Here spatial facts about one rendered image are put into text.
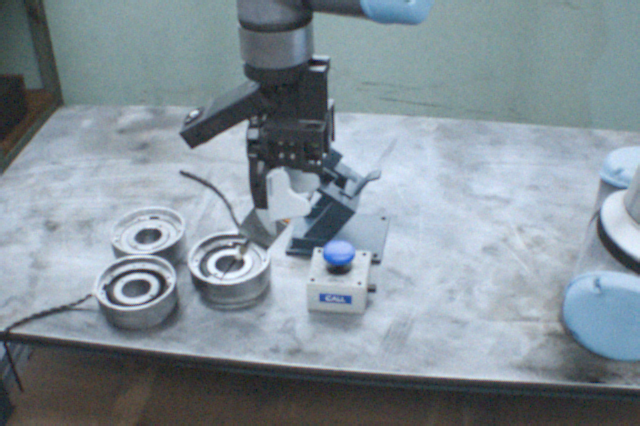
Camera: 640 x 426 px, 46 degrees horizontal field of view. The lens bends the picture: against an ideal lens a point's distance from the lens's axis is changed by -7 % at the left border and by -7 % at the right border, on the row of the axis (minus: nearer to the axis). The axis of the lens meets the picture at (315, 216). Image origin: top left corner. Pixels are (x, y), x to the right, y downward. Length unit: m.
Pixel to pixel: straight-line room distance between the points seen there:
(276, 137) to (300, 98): 0.05
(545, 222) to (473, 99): 1.53
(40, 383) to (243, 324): 0.46
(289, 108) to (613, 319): 0.38
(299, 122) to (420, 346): 0.30
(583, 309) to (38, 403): 0.86
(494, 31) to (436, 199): 1.43
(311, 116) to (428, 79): 1.82
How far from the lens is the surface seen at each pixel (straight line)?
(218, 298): 1.00
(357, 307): 0.98
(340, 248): 0.97
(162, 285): 1.01
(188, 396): 1.25
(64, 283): 1.10
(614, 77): 2.67
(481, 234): 1.13
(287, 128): 0.82
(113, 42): 2.81
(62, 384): 1.32
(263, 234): 0.93
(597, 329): 0.78
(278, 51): 0.78
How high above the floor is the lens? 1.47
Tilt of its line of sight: 36 degrees down
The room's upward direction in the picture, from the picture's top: 2 degrees counter-clockwise
